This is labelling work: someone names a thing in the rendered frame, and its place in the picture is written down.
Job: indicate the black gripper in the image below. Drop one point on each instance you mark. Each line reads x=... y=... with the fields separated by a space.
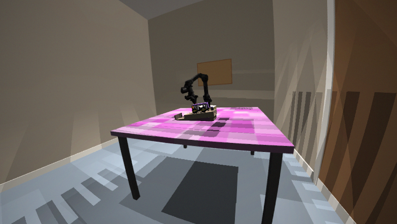
x=192 y=97

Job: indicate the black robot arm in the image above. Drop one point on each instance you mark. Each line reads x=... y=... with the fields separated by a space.
x=188 y=86

